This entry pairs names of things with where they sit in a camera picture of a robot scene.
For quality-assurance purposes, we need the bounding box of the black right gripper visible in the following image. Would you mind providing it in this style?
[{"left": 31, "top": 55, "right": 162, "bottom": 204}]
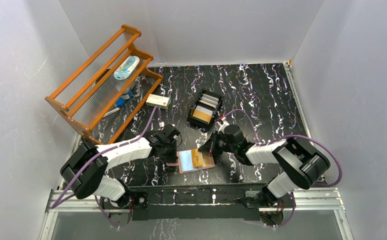
[{"left": 198, "top": 130, "right": 237, "bottom": 156}]

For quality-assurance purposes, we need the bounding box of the black card tray box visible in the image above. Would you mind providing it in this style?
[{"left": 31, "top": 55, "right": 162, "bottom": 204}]
[{"left": 186, "top": 89, "right": 224, "bottom": 131}]

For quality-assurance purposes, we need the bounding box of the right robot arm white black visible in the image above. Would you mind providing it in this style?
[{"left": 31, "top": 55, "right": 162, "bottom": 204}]
[{"left": 198, "top": 124, "right": 331, "bottom": 207}]

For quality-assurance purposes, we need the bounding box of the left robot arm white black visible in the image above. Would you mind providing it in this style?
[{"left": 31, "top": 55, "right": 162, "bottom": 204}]
[{"left": 60, "top": 124, "right": 181, "bottom": 208}]

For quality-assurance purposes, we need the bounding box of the gold card in tray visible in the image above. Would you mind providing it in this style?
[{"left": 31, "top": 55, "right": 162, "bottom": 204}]
[{"left": 192, "top": 109, "right": 212, "bottom": 124}]

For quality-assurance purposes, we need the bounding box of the grey white card stack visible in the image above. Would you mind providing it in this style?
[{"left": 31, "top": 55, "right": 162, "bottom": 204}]
[{"left": 198, "top": 93, "right": 222, "bottom": 109}]

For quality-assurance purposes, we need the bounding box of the white red small box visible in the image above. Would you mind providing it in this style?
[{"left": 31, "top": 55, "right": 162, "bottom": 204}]
[{"left": 145, "top": 94, "right": 171, "bottom": 110}]

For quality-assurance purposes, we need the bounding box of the white pen under shelf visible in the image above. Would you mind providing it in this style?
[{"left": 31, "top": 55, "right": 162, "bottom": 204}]
[{"left": 103, "top": 107, "right": 121, "bottom": 118}]

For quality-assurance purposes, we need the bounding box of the blue cap bottle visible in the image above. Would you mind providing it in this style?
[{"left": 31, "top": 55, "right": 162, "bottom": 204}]
[{"left": 114, "top": 87, "right": 133, "bottom": 108}]

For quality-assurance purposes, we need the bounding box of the orange wooden shelf rack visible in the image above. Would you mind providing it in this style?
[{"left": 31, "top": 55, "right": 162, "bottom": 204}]
[{"left": 45, "top": 24, "right": 163, "bottom": 144}]

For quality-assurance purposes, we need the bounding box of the white blue tube package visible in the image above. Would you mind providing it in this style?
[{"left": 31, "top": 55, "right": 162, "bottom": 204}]
[{"left": 113, "top": 55, "right": 140, "bottom": 80}]

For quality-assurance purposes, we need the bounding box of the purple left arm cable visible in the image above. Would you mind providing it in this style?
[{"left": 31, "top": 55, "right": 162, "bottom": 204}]
[{"left": 50, "top": 105, "right": 164, "bottom": 229}]

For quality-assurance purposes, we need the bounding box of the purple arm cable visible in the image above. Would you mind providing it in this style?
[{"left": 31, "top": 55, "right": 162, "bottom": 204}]
[
  {"left": 50, "top": 105, "right": 164, "bottom": 229},
  {"left": 221, "top": 109, "right": 343, "bottom": 229}
]

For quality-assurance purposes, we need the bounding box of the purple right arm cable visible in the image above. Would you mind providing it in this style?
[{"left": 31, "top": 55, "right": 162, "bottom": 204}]
[{"left": 221, "top": 109, "right": 343, "bottom": 229}]

